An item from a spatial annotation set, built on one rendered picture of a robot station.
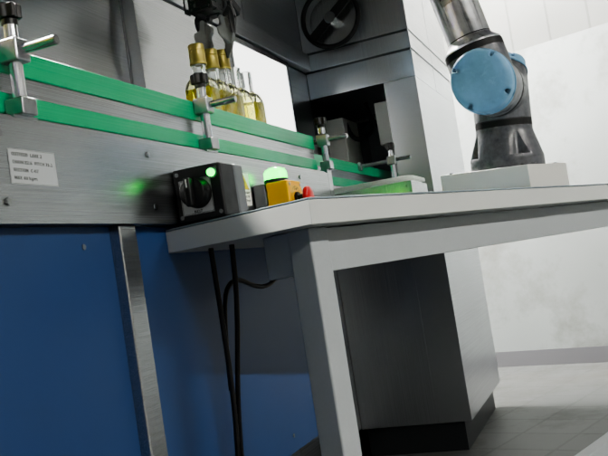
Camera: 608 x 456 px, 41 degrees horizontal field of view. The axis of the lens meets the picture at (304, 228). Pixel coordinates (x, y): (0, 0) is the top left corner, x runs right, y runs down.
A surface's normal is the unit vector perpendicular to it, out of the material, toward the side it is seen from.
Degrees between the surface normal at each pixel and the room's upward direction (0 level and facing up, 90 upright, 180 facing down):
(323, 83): 90
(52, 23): 90
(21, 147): 90
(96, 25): 90
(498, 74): 100
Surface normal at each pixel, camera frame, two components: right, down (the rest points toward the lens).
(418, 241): 0.76, -0.15
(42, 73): 0.92, -0.16
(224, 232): -0.64, 0.06
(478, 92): -0.35, 0.18
